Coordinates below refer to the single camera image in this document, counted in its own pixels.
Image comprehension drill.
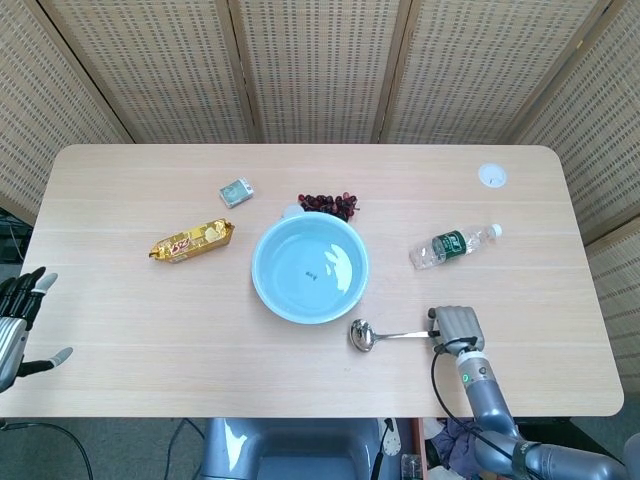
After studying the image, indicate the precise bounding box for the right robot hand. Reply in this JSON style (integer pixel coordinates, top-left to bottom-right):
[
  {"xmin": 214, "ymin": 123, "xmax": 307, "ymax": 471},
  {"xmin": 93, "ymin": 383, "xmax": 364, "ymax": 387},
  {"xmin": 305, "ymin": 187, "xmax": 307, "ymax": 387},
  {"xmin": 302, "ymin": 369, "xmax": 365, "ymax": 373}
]
[{"xmin": 426, "ymin": 304, "xmax": 486, "ymax": 354}]

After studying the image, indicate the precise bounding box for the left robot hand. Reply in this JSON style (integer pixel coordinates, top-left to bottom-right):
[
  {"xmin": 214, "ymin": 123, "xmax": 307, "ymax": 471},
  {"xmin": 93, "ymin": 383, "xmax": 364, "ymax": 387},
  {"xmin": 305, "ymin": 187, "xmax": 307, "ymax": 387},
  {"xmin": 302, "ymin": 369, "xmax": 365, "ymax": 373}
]
[{"xmin": 0, "ymin": 266, "xmax": 74, "ymax": 394}]

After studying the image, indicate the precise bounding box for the metal ladle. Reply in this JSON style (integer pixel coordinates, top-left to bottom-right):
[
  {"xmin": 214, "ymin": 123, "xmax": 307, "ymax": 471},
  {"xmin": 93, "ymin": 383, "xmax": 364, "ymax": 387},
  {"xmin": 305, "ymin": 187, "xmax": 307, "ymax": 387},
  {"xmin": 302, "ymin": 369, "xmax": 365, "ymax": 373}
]
[{"xmin": 348, "ymin": 318, "xmax": 441, "ymax": 353}]

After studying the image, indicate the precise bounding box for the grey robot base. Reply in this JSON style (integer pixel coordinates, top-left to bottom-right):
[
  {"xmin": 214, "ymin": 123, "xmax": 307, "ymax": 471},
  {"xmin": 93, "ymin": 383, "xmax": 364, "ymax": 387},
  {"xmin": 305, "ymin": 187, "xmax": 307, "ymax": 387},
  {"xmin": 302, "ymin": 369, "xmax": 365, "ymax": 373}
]
[{"xmin": 199, "ymin": 417, "xmax": 384, "ymax": 480}]

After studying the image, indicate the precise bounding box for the clear plastic water bottle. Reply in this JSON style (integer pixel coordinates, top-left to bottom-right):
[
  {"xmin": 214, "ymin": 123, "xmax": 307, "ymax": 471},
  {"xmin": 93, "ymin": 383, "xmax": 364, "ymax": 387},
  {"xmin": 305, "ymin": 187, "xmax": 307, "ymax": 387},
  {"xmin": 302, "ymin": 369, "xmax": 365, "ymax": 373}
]
[{"xmin": 409, "ymin": 223, "xmax": 504, "ymax": 271}]

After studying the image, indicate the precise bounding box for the light blue bowl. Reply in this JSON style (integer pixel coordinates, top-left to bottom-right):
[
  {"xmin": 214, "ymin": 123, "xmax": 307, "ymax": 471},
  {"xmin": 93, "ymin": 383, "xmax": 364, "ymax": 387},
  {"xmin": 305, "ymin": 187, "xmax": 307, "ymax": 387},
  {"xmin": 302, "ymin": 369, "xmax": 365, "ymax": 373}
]
[{"xmin": 250, "ymin": 212, "xmax": 371, "ymax": 326}]

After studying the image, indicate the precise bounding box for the dark equipment behind screen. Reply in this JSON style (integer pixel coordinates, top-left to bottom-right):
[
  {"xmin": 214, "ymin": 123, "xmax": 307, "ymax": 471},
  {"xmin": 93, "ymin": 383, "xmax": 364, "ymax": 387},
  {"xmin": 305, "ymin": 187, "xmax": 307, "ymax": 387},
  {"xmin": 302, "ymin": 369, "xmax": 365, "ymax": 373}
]
[{"xmin": 0, "ymin": 207, "xmax": 34, "ymax": 264}]

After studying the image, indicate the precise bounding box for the purple crumpled cloth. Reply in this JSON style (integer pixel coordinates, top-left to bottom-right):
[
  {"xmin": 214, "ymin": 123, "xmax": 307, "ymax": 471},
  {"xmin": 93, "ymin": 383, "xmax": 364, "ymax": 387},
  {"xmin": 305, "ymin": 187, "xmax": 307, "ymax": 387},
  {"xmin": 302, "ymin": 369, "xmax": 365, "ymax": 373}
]
[{"xmin": 432, "ymin": 418, "xmax": 484, "ymax": 474}]

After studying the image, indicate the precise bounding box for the red-brown storage box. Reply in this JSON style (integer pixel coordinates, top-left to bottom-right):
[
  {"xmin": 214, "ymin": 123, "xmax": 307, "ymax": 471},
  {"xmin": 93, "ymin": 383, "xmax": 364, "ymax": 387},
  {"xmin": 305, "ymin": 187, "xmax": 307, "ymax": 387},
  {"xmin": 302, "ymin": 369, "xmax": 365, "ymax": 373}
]
[{"xmin": 412, "ymin": 417, "xmax": 481, "ymax": 480}]

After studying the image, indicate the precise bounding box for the white paddle-shaped part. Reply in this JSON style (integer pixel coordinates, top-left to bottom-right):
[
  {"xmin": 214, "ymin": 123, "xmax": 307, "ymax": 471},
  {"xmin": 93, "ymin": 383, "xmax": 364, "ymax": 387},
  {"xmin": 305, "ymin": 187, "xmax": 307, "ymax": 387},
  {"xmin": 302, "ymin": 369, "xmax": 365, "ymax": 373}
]
[{"xmin": 377, "ymin": 418, "xmax": 404, "ymax": 459}]

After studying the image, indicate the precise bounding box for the small bottle on floor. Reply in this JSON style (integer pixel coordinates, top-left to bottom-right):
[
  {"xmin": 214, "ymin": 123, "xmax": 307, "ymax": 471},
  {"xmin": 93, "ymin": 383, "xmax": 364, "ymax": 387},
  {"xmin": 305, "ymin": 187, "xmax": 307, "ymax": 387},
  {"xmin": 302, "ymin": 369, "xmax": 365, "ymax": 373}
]
[{"xmin": 399, "ymin": 453, "xmax": 424, "ymax": 480}]

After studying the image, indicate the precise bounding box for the white round desk grommet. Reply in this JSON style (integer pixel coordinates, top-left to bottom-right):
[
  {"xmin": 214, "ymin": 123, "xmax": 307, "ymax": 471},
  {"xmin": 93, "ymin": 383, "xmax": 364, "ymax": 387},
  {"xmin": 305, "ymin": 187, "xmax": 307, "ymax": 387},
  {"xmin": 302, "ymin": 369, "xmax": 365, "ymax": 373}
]
[{"xmin": 477, "ymin": 163, "xmax": 509, "ymax": 189}]

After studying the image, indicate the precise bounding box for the bunch of red grapes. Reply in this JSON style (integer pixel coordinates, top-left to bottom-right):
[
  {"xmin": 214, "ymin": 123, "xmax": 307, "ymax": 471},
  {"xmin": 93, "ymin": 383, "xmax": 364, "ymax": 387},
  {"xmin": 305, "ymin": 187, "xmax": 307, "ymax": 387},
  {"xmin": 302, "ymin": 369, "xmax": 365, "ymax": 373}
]
[{"xmin": 297, "ymin": 191, "xmax": 360, "ymax": 222}]

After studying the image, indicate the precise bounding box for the gold biscuit packet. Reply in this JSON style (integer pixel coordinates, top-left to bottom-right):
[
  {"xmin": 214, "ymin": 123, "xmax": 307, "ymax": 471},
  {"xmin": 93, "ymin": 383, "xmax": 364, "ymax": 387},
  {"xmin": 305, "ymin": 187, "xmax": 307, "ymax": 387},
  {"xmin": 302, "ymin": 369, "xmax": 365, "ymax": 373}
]
[{"xmin": 148, "ymin": 218, "xmax": 236, "ymax": 264}]

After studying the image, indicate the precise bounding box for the small green card box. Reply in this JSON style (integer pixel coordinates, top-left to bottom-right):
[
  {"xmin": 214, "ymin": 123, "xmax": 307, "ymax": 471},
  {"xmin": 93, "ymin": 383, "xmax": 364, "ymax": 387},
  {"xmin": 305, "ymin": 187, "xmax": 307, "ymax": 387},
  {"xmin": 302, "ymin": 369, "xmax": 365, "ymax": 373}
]
[{"xmin": 217, "ymin": 177, "xmax": 255, "ymax": 209}]

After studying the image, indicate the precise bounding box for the bamboo folding screen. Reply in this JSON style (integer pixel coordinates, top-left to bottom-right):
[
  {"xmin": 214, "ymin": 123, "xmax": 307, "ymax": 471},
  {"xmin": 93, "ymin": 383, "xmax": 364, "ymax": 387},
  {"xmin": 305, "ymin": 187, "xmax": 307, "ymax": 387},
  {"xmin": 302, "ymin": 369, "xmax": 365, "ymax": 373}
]
[{"xmin": 0, "ymin": 0, "xmax": 640, "ymax": 381}]

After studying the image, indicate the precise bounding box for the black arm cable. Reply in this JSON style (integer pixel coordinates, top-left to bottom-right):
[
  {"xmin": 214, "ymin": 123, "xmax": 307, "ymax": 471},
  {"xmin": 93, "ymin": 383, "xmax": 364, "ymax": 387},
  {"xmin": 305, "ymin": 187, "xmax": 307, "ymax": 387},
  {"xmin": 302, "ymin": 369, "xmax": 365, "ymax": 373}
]
[{"xmin": 429, "ymin": 335, "xmax": 524, "ymax": 480}]

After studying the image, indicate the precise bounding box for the black floor cable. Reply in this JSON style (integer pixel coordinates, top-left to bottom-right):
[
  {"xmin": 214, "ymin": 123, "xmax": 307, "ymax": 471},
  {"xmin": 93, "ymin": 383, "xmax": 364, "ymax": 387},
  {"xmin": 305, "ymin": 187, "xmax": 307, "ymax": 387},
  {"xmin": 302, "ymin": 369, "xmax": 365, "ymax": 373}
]
[{"xmin": 0, "ymin": 422, "xmax": 96, "ymax": 480}]

